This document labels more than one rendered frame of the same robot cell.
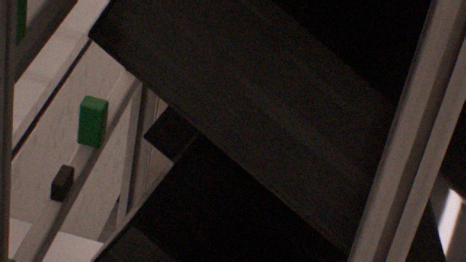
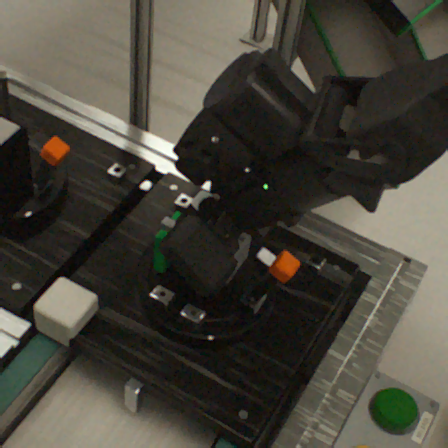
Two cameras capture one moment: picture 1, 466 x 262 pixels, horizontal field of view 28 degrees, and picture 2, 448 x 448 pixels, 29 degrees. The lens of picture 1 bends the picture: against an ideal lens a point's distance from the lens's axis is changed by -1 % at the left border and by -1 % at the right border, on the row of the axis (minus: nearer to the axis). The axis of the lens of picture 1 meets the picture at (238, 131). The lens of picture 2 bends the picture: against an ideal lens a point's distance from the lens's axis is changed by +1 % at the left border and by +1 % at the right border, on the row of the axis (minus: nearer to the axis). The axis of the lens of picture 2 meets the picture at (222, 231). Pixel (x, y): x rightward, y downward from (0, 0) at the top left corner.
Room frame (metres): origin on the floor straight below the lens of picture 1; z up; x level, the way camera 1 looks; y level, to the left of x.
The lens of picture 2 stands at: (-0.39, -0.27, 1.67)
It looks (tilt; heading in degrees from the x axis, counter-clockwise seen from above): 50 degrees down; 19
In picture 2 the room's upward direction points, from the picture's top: 8 degrees clockwise
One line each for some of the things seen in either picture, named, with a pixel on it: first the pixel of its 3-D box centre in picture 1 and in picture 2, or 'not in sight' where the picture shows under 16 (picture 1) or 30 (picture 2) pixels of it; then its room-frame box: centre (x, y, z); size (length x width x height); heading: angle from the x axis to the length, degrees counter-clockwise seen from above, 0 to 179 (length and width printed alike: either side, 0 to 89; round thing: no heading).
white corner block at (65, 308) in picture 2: not in sight; (66, 312); (0.00, 0.02, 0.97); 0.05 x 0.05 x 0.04; 85
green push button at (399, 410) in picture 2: not in sight; (394, 410); (0.06, -0.30, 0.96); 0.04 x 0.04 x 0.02
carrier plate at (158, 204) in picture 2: not in sight; (204, 295); (0.09, -0.09, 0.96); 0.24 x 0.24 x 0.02; 85
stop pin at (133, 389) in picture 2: not in sight; (134, 395); (-0.04, -0.08, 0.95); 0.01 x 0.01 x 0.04; 85
